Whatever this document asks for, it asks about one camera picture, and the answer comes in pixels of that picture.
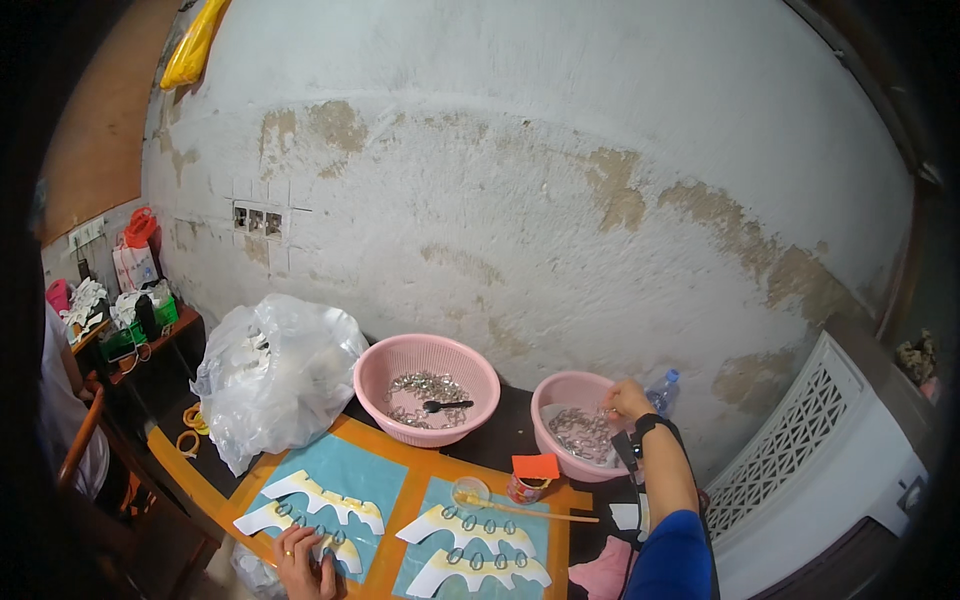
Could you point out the person's left hand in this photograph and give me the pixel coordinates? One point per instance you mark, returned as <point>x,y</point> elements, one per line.
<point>306,574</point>

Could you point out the person's right hand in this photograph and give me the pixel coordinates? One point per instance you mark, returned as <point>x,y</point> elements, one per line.
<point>631,401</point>

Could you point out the person's right fingers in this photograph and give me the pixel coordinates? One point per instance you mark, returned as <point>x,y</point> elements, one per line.
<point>610,401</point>

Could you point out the white shoe piece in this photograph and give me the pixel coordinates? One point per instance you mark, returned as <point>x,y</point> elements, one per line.
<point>480,577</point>
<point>259,519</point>
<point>469,538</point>
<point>330,499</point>

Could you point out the clear bag of metal rings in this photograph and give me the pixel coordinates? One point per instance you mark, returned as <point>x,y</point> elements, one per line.
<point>581,435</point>

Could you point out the black wrist band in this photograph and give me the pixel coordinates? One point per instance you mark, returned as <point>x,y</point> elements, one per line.
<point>646,426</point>

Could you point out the small pink plastic basket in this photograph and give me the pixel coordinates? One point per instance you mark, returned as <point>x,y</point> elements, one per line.
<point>562,390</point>

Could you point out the clear water bottle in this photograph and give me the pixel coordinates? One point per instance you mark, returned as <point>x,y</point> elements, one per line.
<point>664,394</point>

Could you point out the orange card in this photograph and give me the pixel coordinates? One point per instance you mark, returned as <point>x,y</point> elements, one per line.
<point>535,466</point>

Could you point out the white paper scrap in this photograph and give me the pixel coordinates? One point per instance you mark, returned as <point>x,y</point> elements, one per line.
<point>626,517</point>

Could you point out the red tin can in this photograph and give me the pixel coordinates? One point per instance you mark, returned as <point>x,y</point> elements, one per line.
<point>525,491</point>

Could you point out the thin wooden stick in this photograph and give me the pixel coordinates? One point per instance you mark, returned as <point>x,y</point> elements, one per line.
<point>540,514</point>

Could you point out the small clear plastic cup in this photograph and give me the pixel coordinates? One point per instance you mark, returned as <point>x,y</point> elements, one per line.
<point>470,491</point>

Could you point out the black plastic spoon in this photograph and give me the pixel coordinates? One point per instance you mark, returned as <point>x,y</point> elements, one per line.
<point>442,406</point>

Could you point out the pink cloth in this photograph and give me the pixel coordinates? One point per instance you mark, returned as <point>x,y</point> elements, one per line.
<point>604,574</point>

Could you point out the row of metal rings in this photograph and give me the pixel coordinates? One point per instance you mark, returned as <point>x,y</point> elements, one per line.
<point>469,521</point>
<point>476,559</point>
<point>304,519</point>

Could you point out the heap of metal rings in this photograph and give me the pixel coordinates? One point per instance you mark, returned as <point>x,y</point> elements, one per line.
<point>420,390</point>

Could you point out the large pink plastic basket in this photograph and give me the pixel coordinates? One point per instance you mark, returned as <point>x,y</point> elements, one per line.
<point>420,356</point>

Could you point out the light blue work mat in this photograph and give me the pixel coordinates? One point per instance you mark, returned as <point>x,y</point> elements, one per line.
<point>435,495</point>
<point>352,465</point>

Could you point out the white lattice cabinet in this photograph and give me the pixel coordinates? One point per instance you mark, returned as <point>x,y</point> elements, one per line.
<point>810,465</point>

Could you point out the orange work board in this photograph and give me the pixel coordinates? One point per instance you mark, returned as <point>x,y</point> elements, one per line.
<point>412,487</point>

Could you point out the clear bag of white pieces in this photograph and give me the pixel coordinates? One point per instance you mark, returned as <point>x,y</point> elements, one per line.
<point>277,382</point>

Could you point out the crumpled clear plastic bag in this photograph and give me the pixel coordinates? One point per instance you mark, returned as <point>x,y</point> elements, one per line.
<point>255,574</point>

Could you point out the yellow tape rolls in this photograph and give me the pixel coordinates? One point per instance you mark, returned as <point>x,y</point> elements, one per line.
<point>191,431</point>

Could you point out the cluttered side table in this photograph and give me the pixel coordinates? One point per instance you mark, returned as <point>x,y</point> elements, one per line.
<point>135,322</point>

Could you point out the yellow plastic bag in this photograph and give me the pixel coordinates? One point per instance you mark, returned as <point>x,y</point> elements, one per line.
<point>191,49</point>

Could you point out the wall socket panel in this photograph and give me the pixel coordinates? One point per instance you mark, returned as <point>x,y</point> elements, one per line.
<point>257,220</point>

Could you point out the white wall switch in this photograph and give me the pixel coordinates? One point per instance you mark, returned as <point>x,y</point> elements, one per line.
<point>86,232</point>

